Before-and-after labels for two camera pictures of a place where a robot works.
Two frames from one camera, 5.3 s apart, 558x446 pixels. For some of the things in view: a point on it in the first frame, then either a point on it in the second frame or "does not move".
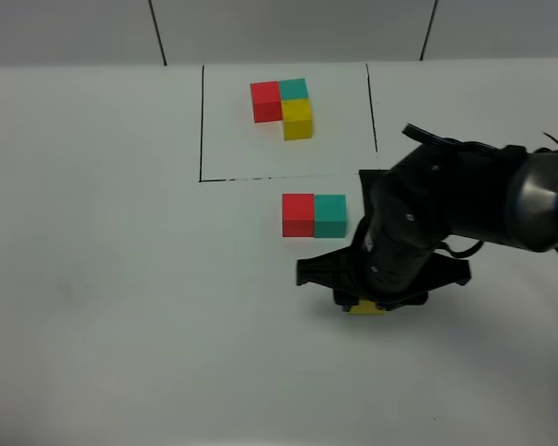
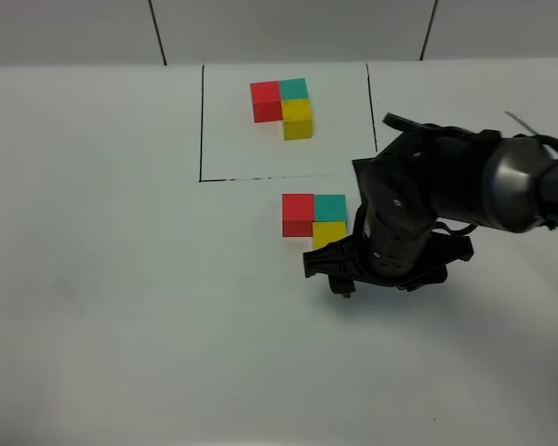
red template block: (266, 100) does not move
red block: (298, 215) does not move
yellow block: (365, 308) to (325, 232)
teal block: (330, 216) does not move
